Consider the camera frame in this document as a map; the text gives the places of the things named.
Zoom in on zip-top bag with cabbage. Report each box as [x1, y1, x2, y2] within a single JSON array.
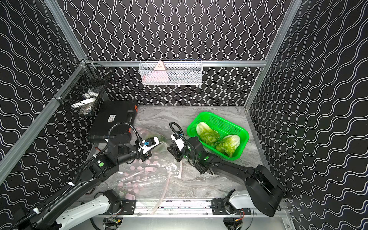
[[125, 127, 183, 179], [114, 175, 171, 215], [106, 157, 182, 191]]

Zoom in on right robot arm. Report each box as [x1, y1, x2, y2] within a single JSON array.
[[167, 134, 285, 217]]

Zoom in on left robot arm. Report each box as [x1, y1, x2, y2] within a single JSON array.
[[9, 122, 160, 230]]

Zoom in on black tool case orange latches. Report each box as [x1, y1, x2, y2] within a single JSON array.
[[87, 101, 139, 143]]

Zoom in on green perforated plastic basket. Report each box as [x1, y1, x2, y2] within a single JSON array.
[[187, 112, 250, 161]]

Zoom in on pink triangular card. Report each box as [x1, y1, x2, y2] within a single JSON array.
[[146, 60, 170, 83]]

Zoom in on white items in black basket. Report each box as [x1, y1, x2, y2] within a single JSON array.
[[71, 89, 99, 115]]

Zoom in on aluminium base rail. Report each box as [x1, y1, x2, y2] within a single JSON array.
[[80, 196, 288, 218]]

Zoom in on white wire wall basket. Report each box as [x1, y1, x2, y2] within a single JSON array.
[[139, 59, 203, 85]]

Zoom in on black wire wall basket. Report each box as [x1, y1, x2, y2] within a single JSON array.
[[53, 59, 113, 117]]

